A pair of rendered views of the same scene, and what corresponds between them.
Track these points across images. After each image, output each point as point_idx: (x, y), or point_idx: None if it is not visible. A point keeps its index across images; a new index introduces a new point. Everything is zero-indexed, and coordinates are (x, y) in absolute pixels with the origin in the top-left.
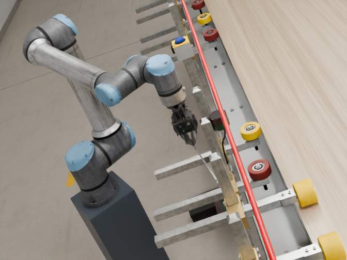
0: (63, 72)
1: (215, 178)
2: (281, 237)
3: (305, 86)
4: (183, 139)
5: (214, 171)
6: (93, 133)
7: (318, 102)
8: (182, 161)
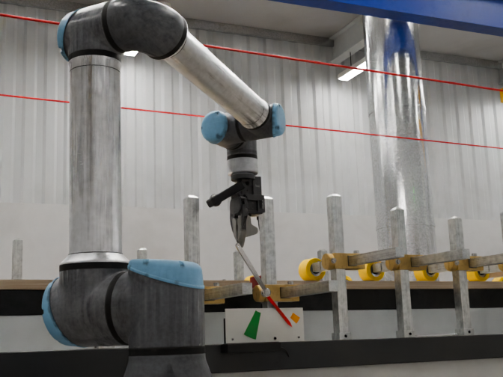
0: (232, 75)
1: (265, 287)
2: None
3: None
4: (245, 232)
5: (341, 208)
6: (117, 257)
7: None
8: (223, 286)
